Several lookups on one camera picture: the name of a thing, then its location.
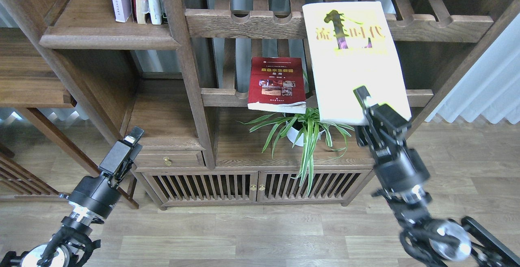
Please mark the white plant pot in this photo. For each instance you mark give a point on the white plant pot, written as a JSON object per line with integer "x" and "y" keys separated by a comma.
{"x": 293, "y": 133}

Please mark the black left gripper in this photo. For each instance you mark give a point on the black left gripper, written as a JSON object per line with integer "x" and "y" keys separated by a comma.
{"x": 98, "y": 196}

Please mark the dark wooden bookshelf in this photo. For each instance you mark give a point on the dark wooden bookshelf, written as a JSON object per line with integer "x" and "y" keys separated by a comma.
{"x": 180, "y": 80}

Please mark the yellow cover book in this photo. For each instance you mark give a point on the yellow cover book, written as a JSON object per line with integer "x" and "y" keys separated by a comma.
{"x": 350, "y": 46}

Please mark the red cover book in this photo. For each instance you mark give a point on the red cover book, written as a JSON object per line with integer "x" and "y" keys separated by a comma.
{"x": 276, "y": 85}

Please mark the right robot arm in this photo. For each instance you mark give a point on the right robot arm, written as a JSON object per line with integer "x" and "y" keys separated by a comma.
{"x": 434, "y": 241}

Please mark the brass drawer knob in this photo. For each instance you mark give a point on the brass drawer knob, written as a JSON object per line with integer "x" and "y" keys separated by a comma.
{"x": 167, "y": 161}

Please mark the white curtain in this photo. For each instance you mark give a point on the white curtain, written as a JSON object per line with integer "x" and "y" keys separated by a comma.
{"x": 490, "y": 90}

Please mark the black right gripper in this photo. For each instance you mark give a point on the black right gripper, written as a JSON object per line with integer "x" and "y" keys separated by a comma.
{"x": 399, "y": 169}

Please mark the green spider plant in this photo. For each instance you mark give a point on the green spider plant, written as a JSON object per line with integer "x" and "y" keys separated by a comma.
{"x": 309, "y": 131}

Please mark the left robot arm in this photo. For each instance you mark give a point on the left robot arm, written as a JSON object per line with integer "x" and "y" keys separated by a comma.
{"x": 70, "y": 246}

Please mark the wooden side table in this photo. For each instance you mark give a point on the wooden side table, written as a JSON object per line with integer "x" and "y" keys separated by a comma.
{"x": 28, "y": 84}

